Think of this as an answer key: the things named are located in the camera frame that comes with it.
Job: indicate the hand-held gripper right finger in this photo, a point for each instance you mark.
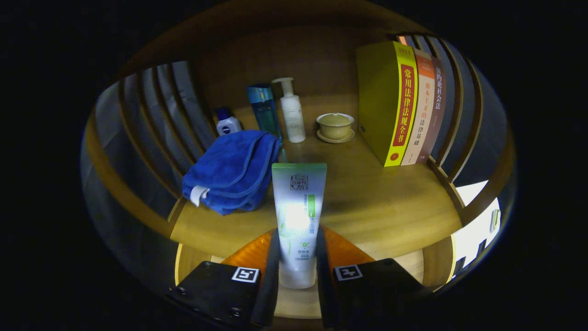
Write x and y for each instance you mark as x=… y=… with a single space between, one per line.
x=324 y=276

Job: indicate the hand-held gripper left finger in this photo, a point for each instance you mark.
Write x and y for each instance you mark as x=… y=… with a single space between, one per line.
x=271 y=276

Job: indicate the white green cream tube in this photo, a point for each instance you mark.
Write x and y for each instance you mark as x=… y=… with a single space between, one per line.
x=298 y=207

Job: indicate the wooden countertop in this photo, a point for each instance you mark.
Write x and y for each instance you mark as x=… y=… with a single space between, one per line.
x=376 y=197

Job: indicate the wooden cabinet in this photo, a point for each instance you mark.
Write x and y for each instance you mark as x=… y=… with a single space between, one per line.
x=298 y=55

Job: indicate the blue folded towel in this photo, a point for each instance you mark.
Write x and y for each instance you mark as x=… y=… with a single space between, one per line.
x=229 y=170

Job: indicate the beige lidded teacup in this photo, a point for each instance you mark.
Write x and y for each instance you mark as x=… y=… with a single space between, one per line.
x=335 y=126

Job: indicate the small white blue-capped bottle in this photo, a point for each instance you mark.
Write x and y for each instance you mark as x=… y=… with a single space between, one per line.
x=228 y=125

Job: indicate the white pump bottle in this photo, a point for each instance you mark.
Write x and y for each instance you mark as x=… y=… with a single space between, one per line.
x=293 y=119

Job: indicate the teal blue bottle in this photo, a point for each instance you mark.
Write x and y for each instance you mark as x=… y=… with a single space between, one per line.
x=264 y=110

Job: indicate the yellow book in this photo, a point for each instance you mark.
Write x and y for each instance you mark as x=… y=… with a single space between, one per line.
x=376 y=101

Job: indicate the orange and white book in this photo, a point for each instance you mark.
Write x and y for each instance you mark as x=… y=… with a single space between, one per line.
x=422 y=110

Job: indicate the brown book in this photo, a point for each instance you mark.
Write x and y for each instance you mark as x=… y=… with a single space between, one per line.
x=436 y=115

